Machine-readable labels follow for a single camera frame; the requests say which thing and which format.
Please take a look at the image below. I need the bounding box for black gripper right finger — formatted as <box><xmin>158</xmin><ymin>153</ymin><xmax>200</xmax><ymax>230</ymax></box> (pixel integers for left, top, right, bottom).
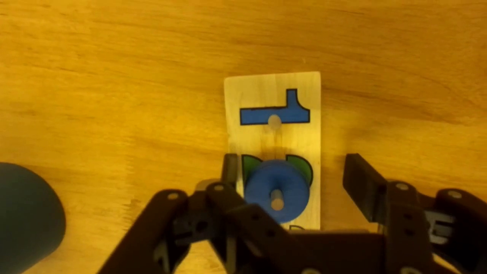
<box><xmin>340</xmin><ymin>152</ymin><xmax>487</xmax><ymax>274</ymax></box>

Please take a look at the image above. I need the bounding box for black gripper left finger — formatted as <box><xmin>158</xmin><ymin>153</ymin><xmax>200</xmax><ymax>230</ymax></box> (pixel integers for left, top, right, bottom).
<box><xmin>97</xmin><ymin>152</ymin><xmax>293</xmax><ymax>274</ymax></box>

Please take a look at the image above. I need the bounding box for blue ring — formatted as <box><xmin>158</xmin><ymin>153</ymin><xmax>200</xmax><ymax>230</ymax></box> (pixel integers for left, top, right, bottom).
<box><xmin>243</xmin><ymin>158</ymin><xmax>311</xmax><ymax>225</ymax></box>

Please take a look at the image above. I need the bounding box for blue plastic cup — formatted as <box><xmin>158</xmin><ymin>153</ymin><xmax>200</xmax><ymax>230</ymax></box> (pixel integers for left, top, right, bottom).
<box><xmin>0</xmin><ymin>161</ymin><xmax>68</xmax><ymax>274</ymax></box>

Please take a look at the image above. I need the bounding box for small wooden block tray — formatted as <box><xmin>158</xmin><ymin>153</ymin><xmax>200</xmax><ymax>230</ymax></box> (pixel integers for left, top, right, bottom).
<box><xmin>221</xmin><ymin>70</ymin><xmax>323</xmax><ymax>233</ymax></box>

